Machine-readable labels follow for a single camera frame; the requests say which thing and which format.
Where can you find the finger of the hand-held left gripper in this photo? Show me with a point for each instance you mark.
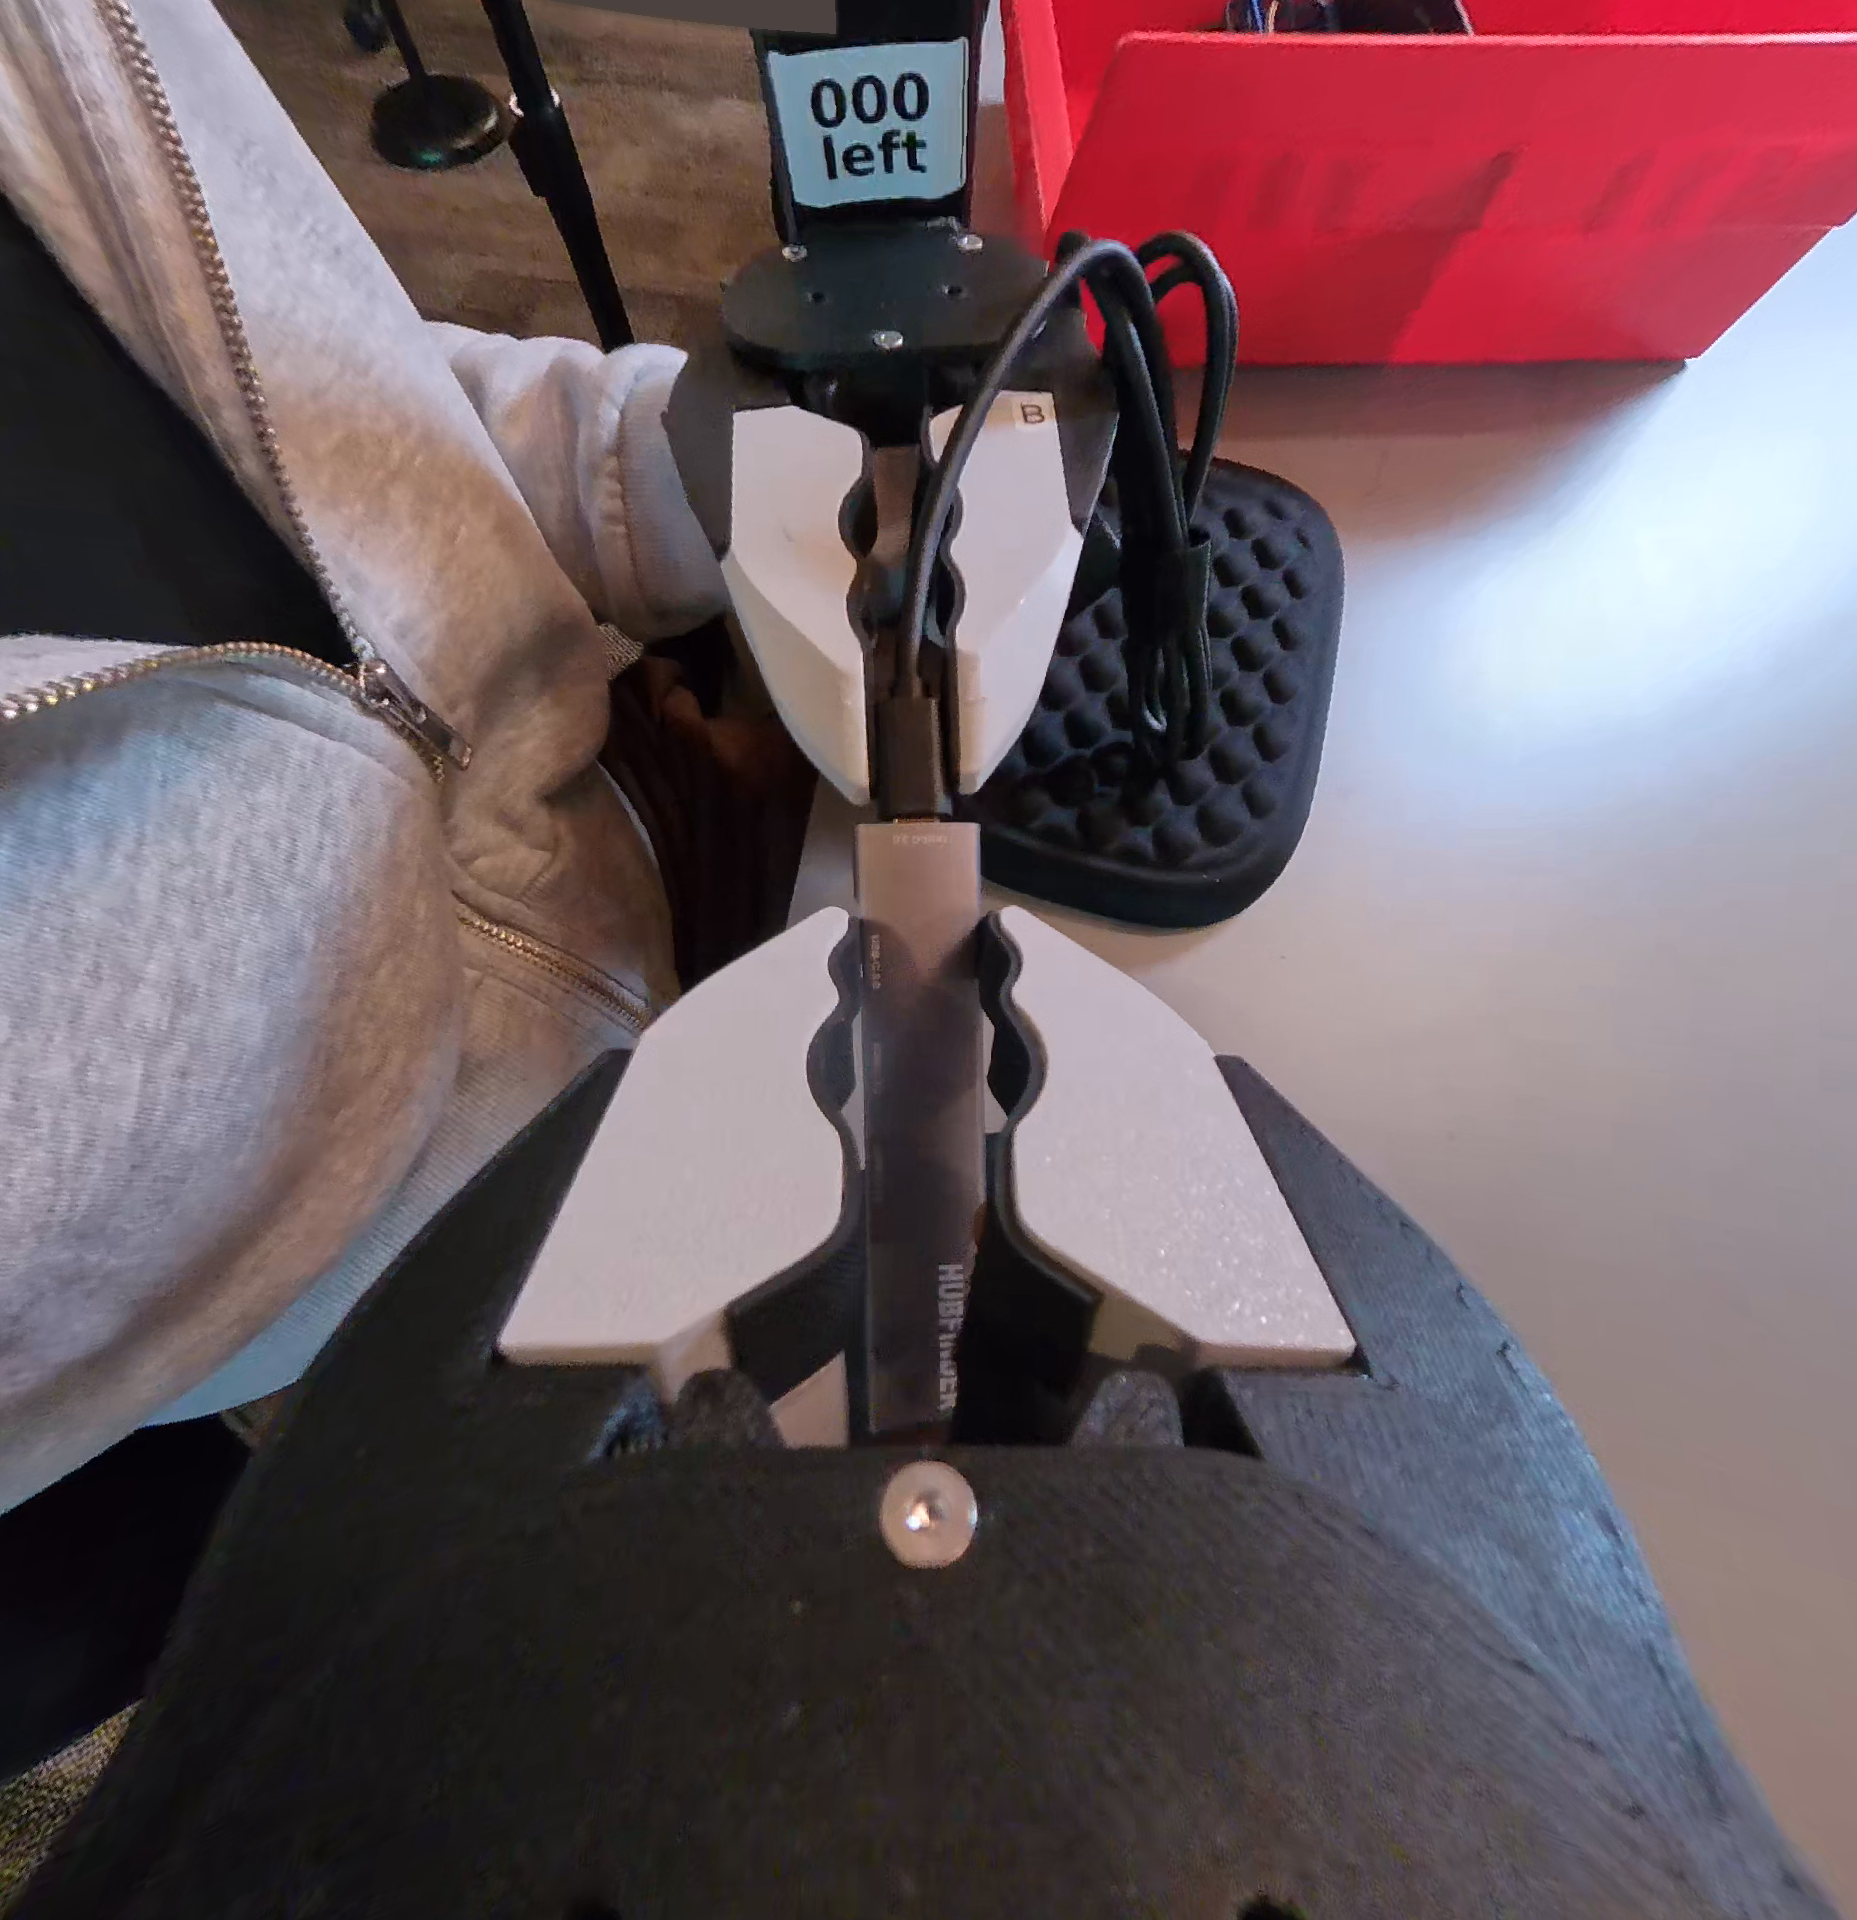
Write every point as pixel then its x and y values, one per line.
pixel 1017 600
pixel 785 587

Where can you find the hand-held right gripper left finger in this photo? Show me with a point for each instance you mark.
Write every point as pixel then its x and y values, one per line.
pixel 689 1185

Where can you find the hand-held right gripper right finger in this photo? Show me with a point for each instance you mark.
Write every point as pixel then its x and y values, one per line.
pixel 1168 1185

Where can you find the grey usb hub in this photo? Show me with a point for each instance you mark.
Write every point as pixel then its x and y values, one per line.
pixel 921 1050

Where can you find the red plastic bin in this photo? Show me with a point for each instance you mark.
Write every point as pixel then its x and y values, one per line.
pixel 1469 196

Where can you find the person's left forearm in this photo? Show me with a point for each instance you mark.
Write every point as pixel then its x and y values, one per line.
pixel 570 466

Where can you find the black foam pad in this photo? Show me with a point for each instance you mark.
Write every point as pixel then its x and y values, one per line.
pixel 1243 721

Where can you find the black tripod leg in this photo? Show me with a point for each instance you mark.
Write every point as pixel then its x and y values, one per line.
pixel 561 164

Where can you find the black round stand base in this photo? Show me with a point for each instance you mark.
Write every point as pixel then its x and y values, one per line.
pixel 441 122

